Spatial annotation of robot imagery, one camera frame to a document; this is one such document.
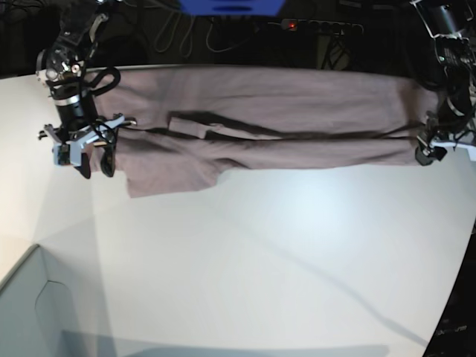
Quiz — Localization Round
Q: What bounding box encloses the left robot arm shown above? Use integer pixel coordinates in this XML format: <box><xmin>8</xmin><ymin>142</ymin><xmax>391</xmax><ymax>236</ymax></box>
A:
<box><xmin>410</xmin><ymin>1</ymin><xmax>475</xmax><ymax>166</ymax></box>

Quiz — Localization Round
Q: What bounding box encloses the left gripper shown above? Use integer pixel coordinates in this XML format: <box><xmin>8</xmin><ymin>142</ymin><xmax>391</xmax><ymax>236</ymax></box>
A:
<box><xmin>414</xmin><ymin>109</ymin><xmax>475</xmax><ymax>166</ymax></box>

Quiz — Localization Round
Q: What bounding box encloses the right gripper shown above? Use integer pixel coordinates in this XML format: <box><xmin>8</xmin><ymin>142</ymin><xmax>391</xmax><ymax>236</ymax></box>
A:
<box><xmin>52</xmin><ymin>100</ymin><xmax>137</xmax><ymax>179</ymax></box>

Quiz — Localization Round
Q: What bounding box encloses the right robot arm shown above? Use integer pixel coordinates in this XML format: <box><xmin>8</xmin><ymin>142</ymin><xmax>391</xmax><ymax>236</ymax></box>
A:
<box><xmin>36</xmin><ymin>1</ymin><xmax>136</xmax><ymax>179</ymax></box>

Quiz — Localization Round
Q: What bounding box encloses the pink t-shirt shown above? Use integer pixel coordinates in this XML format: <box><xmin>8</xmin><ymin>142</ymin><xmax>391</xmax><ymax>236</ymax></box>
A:
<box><xmin>96</xmin><ymin>66</ymin><xmax>438</xmax><ymax>197</ymax></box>

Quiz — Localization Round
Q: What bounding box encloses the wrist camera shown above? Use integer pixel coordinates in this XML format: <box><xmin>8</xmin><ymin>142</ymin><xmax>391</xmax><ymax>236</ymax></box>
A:
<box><xmin>466</xmin><ymin>145</ymin><xmax>476</xmax><ymax>162</ymax></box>
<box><xmin>52</xmin><ymin>142</ymin><xmax>82</xmax><ymax>167</ymax></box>

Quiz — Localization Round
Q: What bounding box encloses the black power strip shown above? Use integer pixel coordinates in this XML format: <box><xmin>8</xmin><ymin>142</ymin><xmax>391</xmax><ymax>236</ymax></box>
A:
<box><xmin>277</xmin><ymin>19</ymin><xmax>364</xmax><ymax>36</ymax></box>

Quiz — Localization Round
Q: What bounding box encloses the grey looped cable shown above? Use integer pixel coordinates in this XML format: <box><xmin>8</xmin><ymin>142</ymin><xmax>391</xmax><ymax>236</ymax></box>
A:
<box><xmin>154</xmin><ymin>7</ymin><xmax>196</xmax><ymax>57</ymax></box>

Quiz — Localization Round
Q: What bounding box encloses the blue plastic bin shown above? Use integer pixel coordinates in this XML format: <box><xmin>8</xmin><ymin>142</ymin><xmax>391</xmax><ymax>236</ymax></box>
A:
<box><xmin>179</xmin><ymin>0</ymin><xmax>286</xmax><ymax>16</ymax></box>

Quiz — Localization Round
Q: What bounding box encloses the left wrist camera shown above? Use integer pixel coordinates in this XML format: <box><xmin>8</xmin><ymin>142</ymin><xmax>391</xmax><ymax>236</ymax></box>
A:
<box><xmin>466</xmin><ymin>145</ymin><xmax>476</xmax><ymax>162</ymax></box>

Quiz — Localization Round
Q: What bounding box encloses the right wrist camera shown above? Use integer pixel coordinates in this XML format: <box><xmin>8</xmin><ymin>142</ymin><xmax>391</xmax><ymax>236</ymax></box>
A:
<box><xmin>52</xmin><ymin>142</ymin><xmax>82</xmax><ymax>167</ymax></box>

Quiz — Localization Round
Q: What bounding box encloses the grey cardboard box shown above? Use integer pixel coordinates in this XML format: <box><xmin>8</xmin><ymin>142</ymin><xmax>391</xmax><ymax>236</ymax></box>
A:
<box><xmin>0</xmin><ymin>243</ymin><xmax>120</xmax><ymax>357</ymax></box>

